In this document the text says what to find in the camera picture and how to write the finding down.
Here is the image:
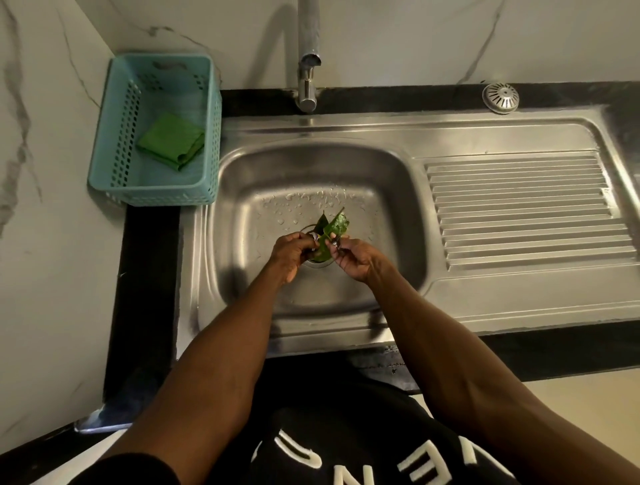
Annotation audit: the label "teal plastic basket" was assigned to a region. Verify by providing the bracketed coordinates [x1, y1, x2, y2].
[88, 54, 223, 208]

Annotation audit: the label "person's left hand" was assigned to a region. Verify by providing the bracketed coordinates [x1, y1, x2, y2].
[268, 232, 320, 285]

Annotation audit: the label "person's right hand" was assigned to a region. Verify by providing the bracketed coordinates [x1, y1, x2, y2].
[325, 237, 387, 287]

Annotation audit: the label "sink drain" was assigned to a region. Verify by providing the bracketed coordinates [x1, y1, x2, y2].
[299, 224, 339, 269]

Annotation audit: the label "stainless steel sink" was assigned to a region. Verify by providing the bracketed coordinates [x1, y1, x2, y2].
[176, 105, 640, 358]

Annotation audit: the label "green folded leaf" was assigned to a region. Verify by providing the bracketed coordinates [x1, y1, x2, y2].
[136, 113, 206, 172]

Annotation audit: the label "green leaves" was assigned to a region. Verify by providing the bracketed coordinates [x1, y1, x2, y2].
[312, 207, 351, 262]

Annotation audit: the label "round metal sink strainer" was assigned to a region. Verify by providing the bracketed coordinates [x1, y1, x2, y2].
[482, 82, 520, 115]

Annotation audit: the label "person's black printed shirt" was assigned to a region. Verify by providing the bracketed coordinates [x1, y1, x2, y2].
[70, 358, 521, 485]

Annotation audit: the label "person's left forearm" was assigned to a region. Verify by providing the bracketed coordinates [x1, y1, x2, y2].
[98, 262, 301, 485]

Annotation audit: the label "person's right forearm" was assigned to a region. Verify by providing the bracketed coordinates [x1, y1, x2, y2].
[369, 260, 640, 485]

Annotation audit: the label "chrome faucet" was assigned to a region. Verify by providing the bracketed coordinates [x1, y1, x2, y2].
[296, 0, 323, 114]

